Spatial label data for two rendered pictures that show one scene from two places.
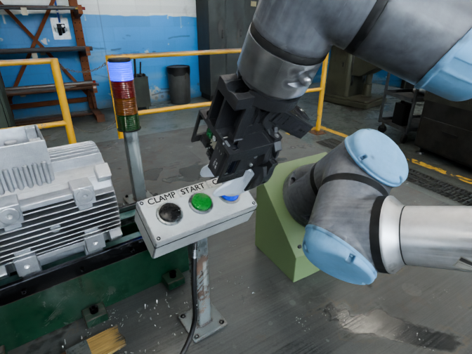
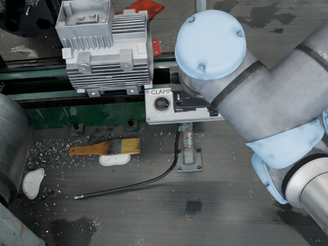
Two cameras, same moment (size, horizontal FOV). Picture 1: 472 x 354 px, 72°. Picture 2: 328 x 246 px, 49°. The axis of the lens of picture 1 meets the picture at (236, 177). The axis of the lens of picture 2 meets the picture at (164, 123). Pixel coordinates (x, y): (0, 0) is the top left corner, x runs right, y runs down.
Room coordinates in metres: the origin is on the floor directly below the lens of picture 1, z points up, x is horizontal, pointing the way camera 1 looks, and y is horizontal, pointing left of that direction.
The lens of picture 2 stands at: (0.02, -0.22, 1.63)
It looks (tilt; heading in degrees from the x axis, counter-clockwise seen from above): 53 degrees down; 41
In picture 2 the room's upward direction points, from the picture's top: 8 degrees counter-clockwise
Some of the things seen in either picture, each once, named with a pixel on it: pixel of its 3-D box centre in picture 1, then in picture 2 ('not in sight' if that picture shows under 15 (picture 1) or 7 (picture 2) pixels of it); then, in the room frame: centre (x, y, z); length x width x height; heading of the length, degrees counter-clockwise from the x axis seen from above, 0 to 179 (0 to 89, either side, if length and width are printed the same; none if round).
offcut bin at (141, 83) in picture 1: (129, 83); not in sight; (5.18, 1.65, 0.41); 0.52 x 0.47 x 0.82; 120
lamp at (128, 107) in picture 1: (126, 105); not in sight; (0.88, 0.30, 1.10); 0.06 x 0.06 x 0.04
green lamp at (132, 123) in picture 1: (128, 121); not in sight; (0.88, 0.30, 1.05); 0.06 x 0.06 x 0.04
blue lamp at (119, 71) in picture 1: (120, 70); not in sight; (0.88, 0.30, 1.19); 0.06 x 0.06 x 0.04
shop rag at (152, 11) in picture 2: not in sight; (140, 11); (0.89, 0.58, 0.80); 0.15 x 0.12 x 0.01; 176
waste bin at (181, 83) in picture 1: (179, 84); not in sight; (5.67, 0.96, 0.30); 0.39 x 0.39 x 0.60
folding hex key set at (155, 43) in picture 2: not in sight; (155, 49); (0.74, 0.39, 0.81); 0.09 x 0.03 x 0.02; 43
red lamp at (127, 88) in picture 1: (123, 88); not in sight; (0.88, 0.30, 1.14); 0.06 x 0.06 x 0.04
